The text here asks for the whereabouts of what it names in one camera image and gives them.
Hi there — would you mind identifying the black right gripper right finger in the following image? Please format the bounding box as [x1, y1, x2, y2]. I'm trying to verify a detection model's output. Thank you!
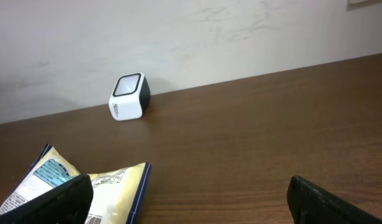
[287, 175, 382, 224]

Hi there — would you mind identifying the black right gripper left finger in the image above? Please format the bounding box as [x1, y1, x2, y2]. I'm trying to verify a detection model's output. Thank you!
[0, 174, 93, 224]

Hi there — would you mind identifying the yellow white snack bag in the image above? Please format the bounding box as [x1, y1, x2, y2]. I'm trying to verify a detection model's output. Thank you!
[0, 144, 151, 224]

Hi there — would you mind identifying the white barcode scanner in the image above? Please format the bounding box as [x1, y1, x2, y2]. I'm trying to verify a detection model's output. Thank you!
[108, 72, 151, 121]

